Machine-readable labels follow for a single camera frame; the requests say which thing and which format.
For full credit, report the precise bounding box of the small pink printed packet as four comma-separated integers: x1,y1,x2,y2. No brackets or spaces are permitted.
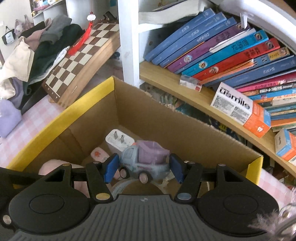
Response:
90,147,110,163

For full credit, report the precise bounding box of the small white red eraser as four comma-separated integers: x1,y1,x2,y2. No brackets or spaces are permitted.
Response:
180,75,202,92

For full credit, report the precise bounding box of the fuzzy grey sleeve cuff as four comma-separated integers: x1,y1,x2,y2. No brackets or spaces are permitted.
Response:
247,204,296,241

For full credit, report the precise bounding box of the wooden chessboard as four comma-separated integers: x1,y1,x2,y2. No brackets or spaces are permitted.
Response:
42,22,121,108

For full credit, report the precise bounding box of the grey garment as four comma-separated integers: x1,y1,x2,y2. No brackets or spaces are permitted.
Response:
39,14,72,44

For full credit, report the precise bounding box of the red tassel ornament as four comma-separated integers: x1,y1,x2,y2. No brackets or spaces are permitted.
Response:
67,13,96,56

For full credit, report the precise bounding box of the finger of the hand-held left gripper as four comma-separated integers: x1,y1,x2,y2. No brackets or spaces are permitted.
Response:
0,167,42,232

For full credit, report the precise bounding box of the white desk lamp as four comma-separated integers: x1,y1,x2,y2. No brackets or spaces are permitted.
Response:
203,0,296,55

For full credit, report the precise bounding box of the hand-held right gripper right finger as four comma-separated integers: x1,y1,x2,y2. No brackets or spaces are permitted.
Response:
170,153,252,202

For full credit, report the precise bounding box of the row of colourful books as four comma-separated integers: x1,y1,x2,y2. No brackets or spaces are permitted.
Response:
143,8,296,130

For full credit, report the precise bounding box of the grey purple toy truck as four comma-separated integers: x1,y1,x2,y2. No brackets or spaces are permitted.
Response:
119,140,171,183

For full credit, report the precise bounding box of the pale hanging bag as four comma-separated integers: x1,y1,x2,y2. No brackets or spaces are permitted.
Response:
14,15,31,35

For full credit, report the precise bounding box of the thick white-paged book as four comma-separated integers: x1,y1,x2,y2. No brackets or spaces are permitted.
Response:
139,0,206,25

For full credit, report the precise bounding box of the mauve pink garment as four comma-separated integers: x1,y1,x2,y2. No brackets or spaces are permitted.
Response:
20,19,51,50

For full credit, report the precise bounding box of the blue orange small carton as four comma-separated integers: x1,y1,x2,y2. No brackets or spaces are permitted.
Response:
275,128,296,165

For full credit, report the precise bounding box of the dark green garment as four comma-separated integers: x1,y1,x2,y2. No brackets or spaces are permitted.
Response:
23,23,86,93

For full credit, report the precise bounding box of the lilac garment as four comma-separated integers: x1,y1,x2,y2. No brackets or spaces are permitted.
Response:
0,100,22,138

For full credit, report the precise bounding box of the white charger plug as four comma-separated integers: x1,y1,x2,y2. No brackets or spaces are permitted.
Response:
105,129,134,152

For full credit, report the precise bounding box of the orange white carton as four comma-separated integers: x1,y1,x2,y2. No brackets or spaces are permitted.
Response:
210,82,271,138

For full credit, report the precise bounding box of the dark hanging bag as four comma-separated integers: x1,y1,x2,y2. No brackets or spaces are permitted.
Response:
1,26,15,45

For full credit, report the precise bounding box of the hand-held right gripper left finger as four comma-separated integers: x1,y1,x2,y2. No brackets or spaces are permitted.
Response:
37,153,119,202

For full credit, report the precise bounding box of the clear printed tape roll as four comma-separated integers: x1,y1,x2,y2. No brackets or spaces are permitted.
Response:
111,179,167,197

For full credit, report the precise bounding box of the yellow cardboard box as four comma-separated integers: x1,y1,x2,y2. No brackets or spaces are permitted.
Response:
6,76,264,200

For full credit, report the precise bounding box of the pink printed desktop mat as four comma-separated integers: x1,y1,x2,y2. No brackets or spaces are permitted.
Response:
0,95,296,209

